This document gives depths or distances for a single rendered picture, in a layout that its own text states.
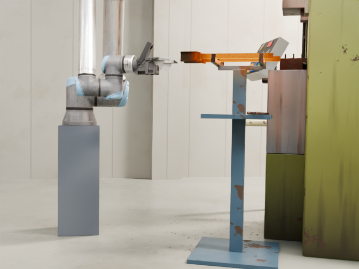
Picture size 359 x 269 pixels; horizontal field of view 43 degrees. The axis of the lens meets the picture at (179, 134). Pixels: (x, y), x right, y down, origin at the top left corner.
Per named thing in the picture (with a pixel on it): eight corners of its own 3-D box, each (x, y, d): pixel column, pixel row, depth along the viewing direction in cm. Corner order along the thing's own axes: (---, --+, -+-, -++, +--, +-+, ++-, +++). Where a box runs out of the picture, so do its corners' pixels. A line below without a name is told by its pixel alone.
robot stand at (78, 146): (57, 236, 247) (57, 125, 244) (60, 226, 268) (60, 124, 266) (99, 235, 251) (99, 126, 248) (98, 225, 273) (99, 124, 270)
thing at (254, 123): (233, 126, 307) (234, 118, 307) (234, 126, 312) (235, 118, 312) (301, 127, 296) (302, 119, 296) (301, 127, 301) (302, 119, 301)
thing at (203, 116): (200, 118, 201) (200, 113, 201) (213, 117, 240) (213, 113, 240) (270, 119, 195) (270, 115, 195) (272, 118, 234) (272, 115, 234)
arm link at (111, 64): (107, 76, 237) (107, 56, 237) (130, 76, 234) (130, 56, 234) (99, 74, 228) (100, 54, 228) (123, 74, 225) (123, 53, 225)
